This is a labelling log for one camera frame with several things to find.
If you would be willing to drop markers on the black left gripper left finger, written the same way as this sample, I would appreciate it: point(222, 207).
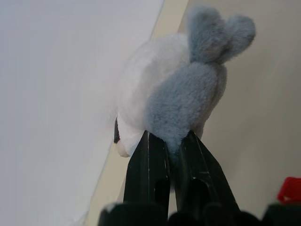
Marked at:
point(147, 171)

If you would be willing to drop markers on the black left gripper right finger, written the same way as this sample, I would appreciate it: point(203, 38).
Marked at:
point(200, 179)

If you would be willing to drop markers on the grey and white plush toy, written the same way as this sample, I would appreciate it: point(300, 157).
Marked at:
point(183, 94)

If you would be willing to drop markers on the red object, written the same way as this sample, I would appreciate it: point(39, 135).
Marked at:
point(290, 189)

